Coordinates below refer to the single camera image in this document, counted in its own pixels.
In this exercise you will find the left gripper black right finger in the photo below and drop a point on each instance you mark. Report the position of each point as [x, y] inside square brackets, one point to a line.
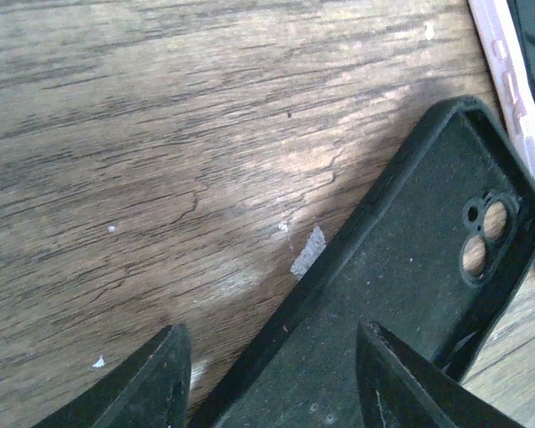
[397, 387]

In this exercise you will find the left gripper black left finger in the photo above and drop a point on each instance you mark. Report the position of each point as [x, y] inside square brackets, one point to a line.
[148, 389]

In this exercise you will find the pink phone case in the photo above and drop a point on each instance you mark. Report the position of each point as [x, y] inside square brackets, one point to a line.
[495, 26]

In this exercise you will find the black phone case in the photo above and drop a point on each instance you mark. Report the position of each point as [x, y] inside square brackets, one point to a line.
[434, 253]

